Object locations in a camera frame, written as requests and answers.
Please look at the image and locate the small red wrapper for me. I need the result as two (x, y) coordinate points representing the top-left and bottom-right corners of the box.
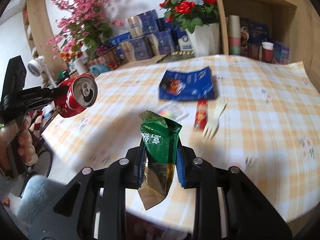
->
(194, 100), (208, 131)

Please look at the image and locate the wooden shelf unit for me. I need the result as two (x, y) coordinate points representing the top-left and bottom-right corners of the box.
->
(217, 0), (319, 89)

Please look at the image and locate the white flower pot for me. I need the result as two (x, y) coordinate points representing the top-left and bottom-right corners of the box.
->
(186, 23), (220, 57)

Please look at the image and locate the left hand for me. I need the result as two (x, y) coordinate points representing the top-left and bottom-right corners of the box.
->
(1, 115), (38, 173)

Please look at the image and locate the red cup on shelf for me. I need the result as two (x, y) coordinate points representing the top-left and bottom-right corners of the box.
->
(261, 42), (274, 63)

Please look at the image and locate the green gold snack bag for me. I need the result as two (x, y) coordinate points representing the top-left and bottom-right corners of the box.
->
(138, 110), (182, 210)

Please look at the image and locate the red soda can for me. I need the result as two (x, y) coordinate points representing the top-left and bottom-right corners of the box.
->
(54, 73), (98, 118)

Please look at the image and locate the red rose bouquet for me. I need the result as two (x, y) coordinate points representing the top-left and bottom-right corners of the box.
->
(159, 0), (220, 34)

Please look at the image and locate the pink blossom plant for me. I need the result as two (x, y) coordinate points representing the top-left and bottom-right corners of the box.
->
(47, 0), (124, 63)

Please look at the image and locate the white colourful wrapper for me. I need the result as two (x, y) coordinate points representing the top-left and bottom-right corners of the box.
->
(156, 101), (189, 122)

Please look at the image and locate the yellow plaid tablecloth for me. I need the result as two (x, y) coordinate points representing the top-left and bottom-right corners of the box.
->
(43, 55), (319, 234)

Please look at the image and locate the white desk fan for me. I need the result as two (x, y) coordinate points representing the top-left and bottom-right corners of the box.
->
(27, 55), (57, 87)

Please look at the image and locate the blue snack bag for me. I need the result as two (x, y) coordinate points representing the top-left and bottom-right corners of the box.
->
(159, 67), (215, 101)

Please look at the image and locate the white plastic fork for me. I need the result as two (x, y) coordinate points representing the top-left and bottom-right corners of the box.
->
(202, 103), (227, 140)

